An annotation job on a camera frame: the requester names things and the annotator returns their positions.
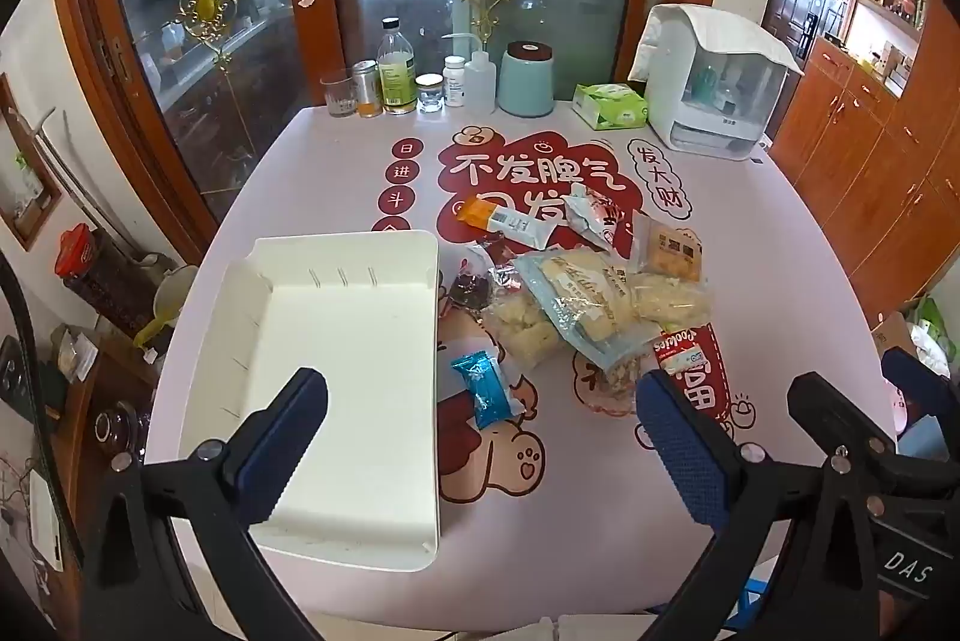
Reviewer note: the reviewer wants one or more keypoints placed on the large clear bag yellow pastries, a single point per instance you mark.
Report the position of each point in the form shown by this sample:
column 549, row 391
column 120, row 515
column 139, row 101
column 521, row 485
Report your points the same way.
column 585, row 303

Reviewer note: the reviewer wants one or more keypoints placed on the white pill bottle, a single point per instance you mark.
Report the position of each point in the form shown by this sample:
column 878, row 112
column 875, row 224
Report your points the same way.
column 454, row 82

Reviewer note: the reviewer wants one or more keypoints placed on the yellow-green plastic jug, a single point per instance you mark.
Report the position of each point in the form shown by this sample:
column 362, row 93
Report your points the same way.
column 169, row 303

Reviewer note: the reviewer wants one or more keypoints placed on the wooden framed wall niche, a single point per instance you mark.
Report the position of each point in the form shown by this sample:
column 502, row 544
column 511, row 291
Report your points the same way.
column 26, row 191

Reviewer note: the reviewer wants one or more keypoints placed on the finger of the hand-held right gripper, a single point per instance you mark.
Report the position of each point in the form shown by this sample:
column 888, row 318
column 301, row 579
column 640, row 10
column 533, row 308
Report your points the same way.
column 919, row 386
column 825, row 412

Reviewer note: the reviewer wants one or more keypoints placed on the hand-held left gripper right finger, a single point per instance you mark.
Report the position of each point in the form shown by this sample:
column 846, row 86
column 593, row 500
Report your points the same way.
column 679, row 453

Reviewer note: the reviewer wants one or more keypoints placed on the metal drink can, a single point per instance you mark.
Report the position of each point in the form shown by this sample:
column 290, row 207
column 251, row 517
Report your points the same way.
column 366, row 89

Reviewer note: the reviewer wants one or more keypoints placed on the white router box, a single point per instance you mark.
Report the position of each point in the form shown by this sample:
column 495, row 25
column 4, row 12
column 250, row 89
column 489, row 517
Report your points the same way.
column 46, row 528

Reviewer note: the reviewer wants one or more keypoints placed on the green tissue pack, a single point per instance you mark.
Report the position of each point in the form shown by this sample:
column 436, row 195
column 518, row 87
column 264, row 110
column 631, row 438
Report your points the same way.
column 609, row 104

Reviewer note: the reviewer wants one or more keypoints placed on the dark red snowflake snack packet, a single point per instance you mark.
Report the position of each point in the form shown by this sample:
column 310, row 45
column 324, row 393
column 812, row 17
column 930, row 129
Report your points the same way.
column 476, row 281

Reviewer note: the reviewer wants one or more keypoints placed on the small glass jar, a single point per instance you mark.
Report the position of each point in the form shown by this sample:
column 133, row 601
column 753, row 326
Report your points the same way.
column 429, row 95

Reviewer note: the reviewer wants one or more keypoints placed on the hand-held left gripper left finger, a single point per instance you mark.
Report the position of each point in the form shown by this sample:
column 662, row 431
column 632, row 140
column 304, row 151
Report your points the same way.
column 281, row 453

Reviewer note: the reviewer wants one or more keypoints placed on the orange and white snack bar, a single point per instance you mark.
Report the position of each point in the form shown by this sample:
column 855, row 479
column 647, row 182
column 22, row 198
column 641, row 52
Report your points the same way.
column 502, row 222

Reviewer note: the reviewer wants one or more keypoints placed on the printed pink table cover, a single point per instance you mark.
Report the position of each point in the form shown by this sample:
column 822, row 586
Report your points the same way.
column 300, row 176

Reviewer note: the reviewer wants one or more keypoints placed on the beige cracker packet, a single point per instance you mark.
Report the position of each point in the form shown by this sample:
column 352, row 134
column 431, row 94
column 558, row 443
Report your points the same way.
column 667, row 247

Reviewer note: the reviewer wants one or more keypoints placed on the clear drinking glass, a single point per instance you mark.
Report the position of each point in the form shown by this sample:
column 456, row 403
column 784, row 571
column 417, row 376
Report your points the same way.
column 337, row 95

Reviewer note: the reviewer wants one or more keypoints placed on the cardboard box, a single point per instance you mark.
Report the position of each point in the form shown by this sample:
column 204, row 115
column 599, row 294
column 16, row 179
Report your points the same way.
column 892, row 333

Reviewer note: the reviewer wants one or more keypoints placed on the blue snack packet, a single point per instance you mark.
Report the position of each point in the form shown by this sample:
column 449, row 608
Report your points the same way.
column 484, row 390

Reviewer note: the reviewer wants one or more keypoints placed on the white squeeze bottle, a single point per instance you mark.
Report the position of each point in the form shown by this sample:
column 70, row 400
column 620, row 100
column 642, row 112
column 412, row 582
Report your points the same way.
column 480, row 82

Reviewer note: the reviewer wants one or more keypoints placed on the teal canister with brown lid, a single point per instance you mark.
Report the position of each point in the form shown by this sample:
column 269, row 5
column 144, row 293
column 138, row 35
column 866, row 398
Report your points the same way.
column 525, row 82

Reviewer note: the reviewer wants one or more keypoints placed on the clear bag of yellow snacks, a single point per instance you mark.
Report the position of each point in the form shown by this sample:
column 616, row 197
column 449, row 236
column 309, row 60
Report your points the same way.
column 675, row 303

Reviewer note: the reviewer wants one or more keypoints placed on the dark glass bowl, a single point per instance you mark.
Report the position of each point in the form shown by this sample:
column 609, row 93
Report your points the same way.
column 120, row 435

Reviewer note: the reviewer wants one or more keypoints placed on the glass bottle with green label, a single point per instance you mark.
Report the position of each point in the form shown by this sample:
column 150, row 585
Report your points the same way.
column 397, row 74

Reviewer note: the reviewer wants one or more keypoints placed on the wooden cabinet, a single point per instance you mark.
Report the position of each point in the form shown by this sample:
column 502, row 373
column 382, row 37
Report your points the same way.
column 870, row 161

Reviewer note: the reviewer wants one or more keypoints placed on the dark jar with red lid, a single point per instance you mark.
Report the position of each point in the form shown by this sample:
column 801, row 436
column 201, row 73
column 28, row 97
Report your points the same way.
column 97, row 281

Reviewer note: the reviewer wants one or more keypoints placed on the red cookie packet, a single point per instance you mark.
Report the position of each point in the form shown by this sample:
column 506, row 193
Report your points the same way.
column 682, row 350

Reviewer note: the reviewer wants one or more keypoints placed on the white countertop appliance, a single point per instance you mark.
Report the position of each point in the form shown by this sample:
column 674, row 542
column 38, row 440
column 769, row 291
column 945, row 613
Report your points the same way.
column 712, row 86

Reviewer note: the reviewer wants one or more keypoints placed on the clear bag of puffed rice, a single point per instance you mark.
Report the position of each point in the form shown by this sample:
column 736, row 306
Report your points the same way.
column 517, row 333

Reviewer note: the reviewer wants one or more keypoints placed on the red and silver snack packet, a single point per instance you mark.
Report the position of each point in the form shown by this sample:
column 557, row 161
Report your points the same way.
column 592, row 213

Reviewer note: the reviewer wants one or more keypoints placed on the wooden side table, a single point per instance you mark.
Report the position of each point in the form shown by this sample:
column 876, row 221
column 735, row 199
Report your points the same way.
column 86, row 386

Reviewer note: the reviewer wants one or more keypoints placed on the white plastic storage tray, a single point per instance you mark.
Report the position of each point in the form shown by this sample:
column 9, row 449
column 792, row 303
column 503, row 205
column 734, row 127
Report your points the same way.
column 345, row 371

